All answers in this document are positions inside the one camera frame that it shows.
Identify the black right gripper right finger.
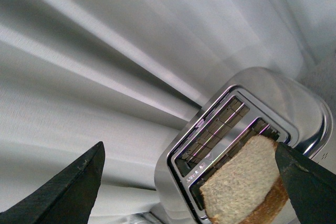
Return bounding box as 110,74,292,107
275,143,335,223

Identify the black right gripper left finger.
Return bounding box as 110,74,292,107
1,142,105,223

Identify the brown bread slice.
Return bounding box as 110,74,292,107
200,135,288,223

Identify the beige two-slot toaster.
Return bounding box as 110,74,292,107
154,67,335,223

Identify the grey-white curtain backdrop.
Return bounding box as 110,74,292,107
1,0,335,223

